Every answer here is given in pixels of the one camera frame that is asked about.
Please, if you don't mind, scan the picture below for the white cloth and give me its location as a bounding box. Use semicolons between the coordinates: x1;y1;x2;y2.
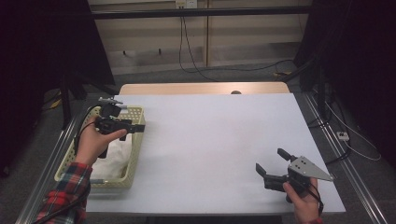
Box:
91;138;134;181

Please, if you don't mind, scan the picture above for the black hanging wall cable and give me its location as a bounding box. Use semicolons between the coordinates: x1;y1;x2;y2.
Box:
177;16;295;83

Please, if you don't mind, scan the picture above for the black metal stand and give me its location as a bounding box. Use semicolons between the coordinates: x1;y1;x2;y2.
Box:
58;69;120;131
293;55;332;121

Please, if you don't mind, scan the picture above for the person's right hand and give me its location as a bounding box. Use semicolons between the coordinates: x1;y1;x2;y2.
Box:
282;177;321;222

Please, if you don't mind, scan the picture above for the pale yellow perforated plastic basket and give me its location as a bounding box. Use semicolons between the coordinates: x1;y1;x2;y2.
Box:
54;105;147;190

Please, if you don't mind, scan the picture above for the person's left hand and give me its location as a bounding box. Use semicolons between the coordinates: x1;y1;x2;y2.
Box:
74;116;128;167

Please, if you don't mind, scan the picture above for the metal floor rail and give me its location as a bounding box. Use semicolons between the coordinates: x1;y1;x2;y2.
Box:
14;113;82;224
303;92;389;224

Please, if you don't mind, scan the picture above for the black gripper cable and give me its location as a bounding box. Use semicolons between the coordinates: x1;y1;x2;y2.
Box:
306;183;325;217
32;105;101;224

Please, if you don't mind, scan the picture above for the black horizontal metal bar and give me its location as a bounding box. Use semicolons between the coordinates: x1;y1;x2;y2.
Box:
92;6;313;21

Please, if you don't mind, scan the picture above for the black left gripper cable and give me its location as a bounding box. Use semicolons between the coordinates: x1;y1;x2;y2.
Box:
32;105;101;224

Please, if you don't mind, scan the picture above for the black curtain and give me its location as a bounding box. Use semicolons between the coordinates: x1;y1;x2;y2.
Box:
293;0;396;162
0;0;116;175

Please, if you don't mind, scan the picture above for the white floor cable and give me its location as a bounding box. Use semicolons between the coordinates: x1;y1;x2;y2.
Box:
325;101;383;162

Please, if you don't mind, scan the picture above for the white wall power outlet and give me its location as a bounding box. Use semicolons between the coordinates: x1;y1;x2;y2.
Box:
175;0;199;9

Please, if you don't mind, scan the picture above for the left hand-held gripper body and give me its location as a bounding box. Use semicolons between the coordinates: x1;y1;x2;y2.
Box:
93;96;138;160

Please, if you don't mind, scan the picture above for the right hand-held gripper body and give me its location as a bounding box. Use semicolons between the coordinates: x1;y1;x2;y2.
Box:
262;156;334;204

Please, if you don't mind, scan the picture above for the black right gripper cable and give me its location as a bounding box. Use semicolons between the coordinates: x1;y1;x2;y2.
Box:
306;183;325;217

